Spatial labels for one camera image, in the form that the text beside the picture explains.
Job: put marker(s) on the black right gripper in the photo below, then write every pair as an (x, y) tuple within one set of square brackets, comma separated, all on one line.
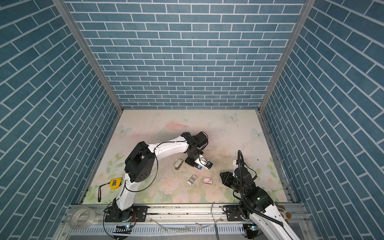
[(225, 180)]

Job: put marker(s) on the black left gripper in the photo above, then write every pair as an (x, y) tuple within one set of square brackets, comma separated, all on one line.
[(190, 161)]

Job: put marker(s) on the red white staple box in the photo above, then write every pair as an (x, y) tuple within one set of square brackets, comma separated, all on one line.
[(208, 180)]

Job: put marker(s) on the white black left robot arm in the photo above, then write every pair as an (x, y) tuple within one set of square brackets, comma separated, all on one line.
[(140, 162)]

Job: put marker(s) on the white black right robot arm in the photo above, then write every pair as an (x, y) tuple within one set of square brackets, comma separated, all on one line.
[(257, 206)]

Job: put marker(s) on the green circuit board right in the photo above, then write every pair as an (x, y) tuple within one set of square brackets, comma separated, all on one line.
[(251, 231)]

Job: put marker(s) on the brown white plush toy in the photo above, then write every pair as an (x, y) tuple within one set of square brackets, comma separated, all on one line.
[(284, 212)]

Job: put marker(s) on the yellow tape measure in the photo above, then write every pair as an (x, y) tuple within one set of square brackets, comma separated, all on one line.
[(116, 183)]

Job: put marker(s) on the clear tape roll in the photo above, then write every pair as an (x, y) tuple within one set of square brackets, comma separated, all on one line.
[(82, 218)]

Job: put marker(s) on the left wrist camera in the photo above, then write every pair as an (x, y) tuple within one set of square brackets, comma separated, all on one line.
[(202, 161)]

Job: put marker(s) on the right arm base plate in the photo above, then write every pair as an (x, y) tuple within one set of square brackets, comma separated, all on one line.
[(236, 213)]

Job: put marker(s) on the aluminium front rail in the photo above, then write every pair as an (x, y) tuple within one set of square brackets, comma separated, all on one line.
[(169, 214)]

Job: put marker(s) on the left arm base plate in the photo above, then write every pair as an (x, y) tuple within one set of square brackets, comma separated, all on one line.
[(135, 214)]

